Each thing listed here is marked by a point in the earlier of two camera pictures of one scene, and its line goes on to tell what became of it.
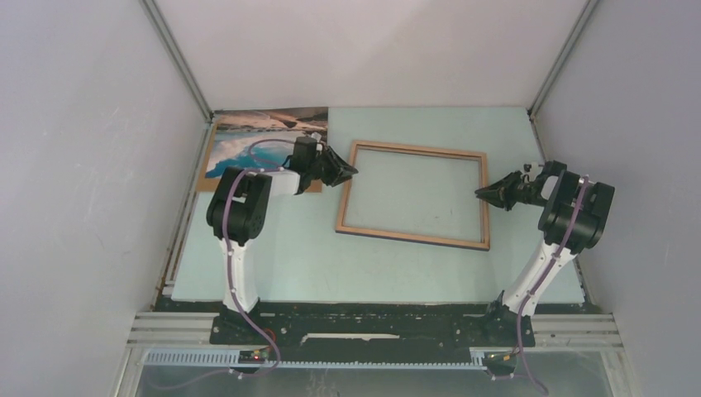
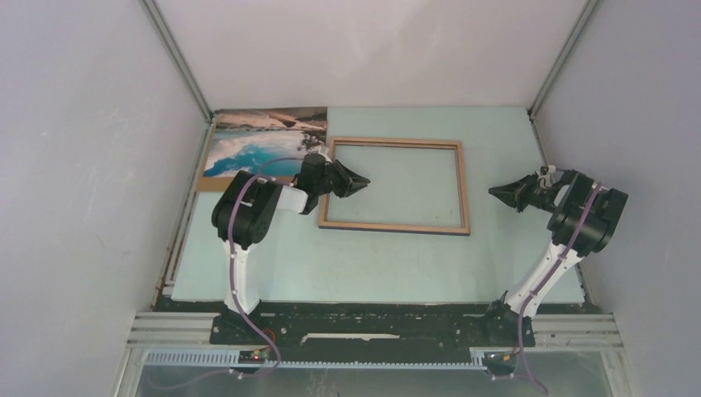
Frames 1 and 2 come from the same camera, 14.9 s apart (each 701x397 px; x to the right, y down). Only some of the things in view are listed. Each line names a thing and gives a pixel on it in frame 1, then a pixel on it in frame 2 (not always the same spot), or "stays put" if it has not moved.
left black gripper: (340, 170) -> (352, 182)
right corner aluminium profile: (571, 40) stays put
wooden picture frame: (407, 236) -> (405, 229)
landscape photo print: (262, 138) stays put
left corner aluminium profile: (178, 60) stays put
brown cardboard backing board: (212, 184) stays put
